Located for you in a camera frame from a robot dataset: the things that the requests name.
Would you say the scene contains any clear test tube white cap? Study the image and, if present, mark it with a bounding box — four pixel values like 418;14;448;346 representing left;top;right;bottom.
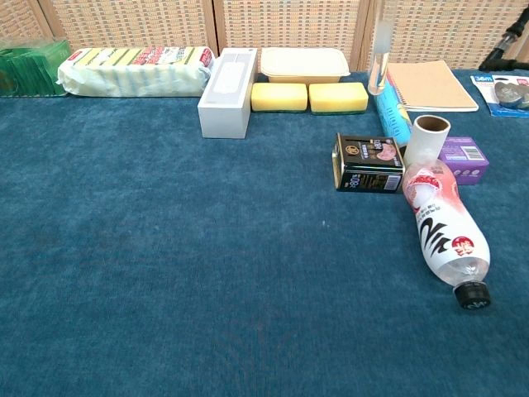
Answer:
367;0;394;98

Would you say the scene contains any yellow sponge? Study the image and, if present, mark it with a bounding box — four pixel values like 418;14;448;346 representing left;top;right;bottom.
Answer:
250;82;309;113
308;82;369;116

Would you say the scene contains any black luncheon meat can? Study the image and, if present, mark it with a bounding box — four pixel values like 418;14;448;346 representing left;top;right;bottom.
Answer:
331;132;405;194

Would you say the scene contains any white power strip box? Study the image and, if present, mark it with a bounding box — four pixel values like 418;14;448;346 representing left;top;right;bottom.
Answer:
197;47;259;140

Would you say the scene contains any blue carpet table mat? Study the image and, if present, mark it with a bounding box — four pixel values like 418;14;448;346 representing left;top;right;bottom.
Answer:
0;69;529;397

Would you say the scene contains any beige lidded food container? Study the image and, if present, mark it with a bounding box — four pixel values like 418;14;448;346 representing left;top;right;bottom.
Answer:
260;47;351;85

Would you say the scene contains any blue cling film roll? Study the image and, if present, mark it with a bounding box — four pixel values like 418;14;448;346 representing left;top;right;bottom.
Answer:
371;68;414;146

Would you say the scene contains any white paper roll cardboard core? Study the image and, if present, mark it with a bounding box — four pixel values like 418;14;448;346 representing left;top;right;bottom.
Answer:
403;114;451;166

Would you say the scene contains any woven bamboo folding screen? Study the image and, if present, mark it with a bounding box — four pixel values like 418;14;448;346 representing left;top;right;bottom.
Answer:
0;0;529;74

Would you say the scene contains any yellow sponge multipack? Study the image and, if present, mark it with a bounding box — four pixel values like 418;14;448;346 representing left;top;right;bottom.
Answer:
56;45;216;98

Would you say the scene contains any plastic bottle pink white label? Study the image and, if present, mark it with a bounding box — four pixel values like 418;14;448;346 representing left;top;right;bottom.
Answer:
402;159;493;310

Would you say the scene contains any kraft spiral notebook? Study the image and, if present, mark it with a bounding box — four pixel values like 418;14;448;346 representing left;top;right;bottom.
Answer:
384;60;479;113

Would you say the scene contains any small purple box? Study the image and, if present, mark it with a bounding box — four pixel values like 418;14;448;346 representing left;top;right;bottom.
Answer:
436;136;491;186

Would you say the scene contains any blue correction tape blister pack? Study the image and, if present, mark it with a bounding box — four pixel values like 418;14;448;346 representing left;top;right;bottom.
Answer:
469;74;529;119

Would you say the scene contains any green scouring pad pack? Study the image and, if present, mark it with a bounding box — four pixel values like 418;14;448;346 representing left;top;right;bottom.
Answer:
0;39;70;98

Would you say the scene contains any black arm cable with connector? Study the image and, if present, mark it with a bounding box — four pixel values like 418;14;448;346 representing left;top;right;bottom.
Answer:
478;6;529;71

